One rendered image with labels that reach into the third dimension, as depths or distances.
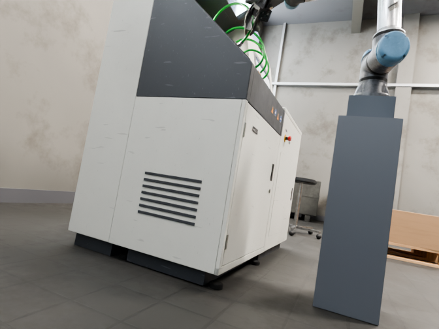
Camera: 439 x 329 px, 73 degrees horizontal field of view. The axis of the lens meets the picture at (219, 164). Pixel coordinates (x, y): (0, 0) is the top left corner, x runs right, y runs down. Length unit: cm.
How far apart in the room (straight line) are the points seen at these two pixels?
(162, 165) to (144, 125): 23
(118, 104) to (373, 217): 127
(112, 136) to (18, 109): 153
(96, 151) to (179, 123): 50
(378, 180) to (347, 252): 31
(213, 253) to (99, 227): 62
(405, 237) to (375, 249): 209
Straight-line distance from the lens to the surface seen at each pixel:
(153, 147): 141
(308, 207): 632
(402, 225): 340
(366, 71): 151
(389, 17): 147
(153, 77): 152
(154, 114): 145
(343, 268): 134
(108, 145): 159
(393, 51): 139
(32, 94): 308
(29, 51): 310
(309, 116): 773
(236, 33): 228
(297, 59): 833
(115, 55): 174
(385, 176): 133
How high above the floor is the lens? 42
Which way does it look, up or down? 4 degrees up
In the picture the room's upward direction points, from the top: 9 degrees clockwise
